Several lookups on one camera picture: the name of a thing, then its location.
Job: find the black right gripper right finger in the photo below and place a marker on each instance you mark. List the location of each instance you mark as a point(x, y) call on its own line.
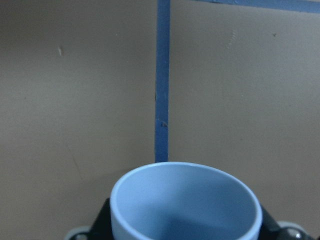
point(280, 230)

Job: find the light blue plastic cup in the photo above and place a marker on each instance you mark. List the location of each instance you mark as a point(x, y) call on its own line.
point(183, 201)

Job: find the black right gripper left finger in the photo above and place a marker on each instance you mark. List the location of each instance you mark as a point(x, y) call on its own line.
point(102, 226)

